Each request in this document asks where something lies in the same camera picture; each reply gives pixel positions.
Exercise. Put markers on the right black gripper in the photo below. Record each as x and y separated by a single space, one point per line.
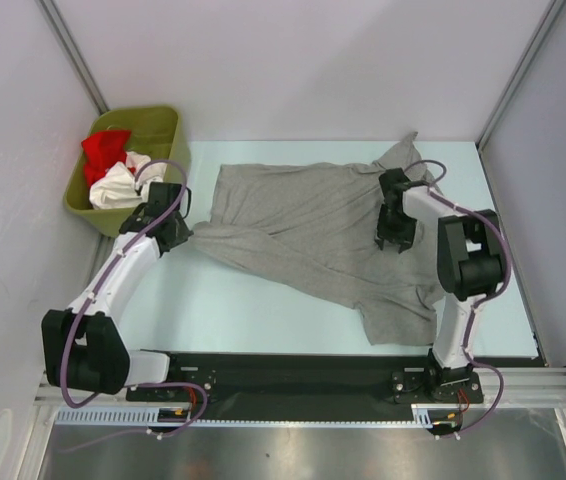
405 238

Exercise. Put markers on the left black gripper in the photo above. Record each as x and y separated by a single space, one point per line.
183 232

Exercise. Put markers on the grey t shirt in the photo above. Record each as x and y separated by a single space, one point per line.
313 228

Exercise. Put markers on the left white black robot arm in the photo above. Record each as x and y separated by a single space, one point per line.
83 348

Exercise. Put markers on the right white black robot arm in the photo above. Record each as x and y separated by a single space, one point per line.
473 266

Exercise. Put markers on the white t shirt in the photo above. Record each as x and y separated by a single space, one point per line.
127 183

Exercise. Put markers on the olive green plastic bin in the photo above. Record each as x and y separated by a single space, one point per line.
155 131

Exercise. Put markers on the red t shirt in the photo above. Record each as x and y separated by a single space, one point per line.
103 150

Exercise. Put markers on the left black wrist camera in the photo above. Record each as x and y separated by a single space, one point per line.
163 199

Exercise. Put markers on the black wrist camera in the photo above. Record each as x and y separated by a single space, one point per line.
394 183
163 199

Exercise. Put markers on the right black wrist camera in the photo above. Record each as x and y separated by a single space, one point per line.
394 183

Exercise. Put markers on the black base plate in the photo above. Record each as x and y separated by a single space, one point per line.
309 388

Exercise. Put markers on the grey slotted cable duct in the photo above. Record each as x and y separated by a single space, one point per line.
172 417

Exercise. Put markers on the aluminium frame rail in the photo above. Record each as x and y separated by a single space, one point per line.
523 388

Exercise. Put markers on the left aluminium corner post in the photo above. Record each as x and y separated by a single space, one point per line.
71 49

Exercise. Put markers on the aluminium corner post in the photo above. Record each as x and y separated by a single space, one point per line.
71 49
532 50

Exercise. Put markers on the right aluminium corner post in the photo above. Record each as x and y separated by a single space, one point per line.
532 50

